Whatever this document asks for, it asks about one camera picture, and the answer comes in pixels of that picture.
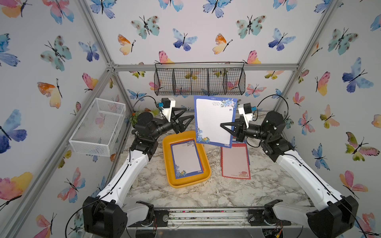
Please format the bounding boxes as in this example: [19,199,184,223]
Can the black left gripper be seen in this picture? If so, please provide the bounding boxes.
[149,108,192,142]

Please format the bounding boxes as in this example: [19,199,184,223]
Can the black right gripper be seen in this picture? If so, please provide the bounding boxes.
[223,118,273,145]

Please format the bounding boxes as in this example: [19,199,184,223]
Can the red stationery paper bottom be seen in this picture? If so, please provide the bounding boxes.
[221,143,251,180]

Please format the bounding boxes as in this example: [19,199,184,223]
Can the blue stationery paper bottom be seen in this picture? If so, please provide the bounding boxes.
[193,96,237,148]

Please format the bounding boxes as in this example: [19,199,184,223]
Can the blue stationery paper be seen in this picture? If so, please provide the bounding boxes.
[171,139,203,179]
[193,96,237,148]

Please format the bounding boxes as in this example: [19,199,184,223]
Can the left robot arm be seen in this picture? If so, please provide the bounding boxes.
[82,108,194,238]

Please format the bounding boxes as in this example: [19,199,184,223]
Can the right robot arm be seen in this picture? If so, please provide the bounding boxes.
[220,111,360,238]

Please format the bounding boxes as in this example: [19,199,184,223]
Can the yellow plastic storage box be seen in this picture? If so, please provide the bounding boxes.
[162,131,211,188]

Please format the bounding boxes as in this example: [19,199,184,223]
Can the potted artificial flowers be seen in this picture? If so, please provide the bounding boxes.
[129,109,160,127]

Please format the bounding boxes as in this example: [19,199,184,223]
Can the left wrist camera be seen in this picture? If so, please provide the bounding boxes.
[158,98,176,122]

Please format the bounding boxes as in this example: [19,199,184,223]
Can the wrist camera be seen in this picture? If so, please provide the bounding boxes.
[158,98,176,122]
[238,103,259,122]

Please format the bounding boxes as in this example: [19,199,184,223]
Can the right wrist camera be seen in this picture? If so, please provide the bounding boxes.
[238,103,259,122]

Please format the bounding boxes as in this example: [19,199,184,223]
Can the black wire wall basket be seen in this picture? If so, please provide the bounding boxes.
[150,62,246,96]

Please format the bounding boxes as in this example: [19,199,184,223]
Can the white mesh wall basket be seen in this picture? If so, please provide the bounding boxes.
[69,98,126,157]

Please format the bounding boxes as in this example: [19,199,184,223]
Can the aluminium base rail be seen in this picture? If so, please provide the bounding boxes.
[80,206,334,238]

